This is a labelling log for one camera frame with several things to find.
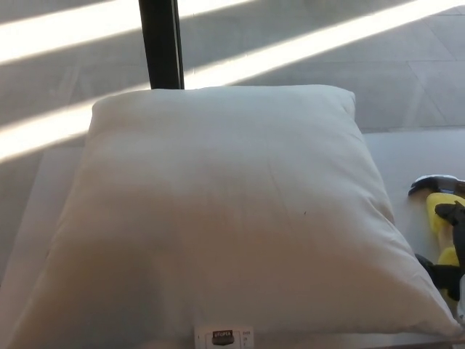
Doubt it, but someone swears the claw hammer with yellow cloth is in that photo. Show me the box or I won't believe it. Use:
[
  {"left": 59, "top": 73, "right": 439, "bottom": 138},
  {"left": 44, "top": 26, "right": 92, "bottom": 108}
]
[{"left": 408, "top": 174, "right": 465, "bottom": 270}]

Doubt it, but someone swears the white square pillow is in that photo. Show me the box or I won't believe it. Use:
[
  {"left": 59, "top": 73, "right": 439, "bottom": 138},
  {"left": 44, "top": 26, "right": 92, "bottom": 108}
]
[{"left": 0, "top": 84, "right": 462, "bottom": 349}]

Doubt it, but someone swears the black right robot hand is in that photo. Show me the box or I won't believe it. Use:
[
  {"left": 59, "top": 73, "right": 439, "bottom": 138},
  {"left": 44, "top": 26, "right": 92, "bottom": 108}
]
[{"left": 413, "top": 200, "right": 465, "bottom": 302}]

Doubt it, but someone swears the black vertical post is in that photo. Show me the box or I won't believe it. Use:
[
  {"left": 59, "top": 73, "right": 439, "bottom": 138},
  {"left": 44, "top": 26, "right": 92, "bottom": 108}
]
[{"left": 137, "top": 0, "right": 185, "bottom": 90}]

